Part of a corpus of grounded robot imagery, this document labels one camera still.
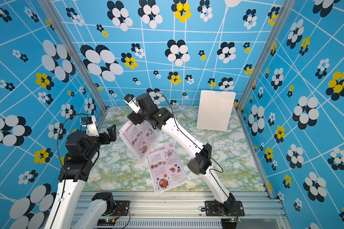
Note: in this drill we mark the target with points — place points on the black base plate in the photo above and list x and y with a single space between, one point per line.
214 208
117 208

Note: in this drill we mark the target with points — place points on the white narrow rack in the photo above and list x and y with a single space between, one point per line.
140 140
215 110

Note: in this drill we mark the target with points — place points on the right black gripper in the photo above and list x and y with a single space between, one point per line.
135 118

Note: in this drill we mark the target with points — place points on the aluminium corner post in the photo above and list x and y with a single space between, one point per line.
63 34
273 35

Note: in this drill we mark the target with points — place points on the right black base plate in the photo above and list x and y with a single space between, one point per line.
214 208

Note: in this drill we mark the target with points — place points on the small circuit board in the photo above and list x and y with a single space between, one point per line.
106 222
230 223

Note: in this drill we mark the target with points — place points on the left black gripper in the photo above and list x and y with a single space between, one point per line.
106 140

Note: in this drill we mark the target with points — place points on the left aluminium corner post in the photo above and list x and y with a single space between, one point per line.
63 34

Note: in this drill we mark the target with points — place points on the right aluminium corner post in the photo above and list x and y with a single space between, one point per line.
273 35

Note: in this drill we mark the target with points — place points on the aluminium front rail frame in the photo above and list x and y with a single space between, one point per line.
182 210

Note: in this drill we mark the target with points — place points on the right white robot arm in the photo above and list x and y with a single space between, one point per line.
144 109

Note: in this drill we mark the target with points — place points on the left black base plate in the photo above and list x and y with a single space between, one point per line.
117 208

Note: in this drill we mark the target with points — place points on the left small circuit board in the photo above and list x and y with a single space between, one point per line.
106 222

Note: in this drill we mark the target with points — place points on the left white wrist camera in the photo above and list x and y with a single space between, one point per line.
89 122

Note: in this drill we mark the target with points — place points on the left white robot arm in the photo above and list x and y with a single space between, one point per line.
83 152

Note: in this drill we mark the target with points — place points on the right small circuit board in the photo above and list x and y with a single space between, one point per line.
230 223

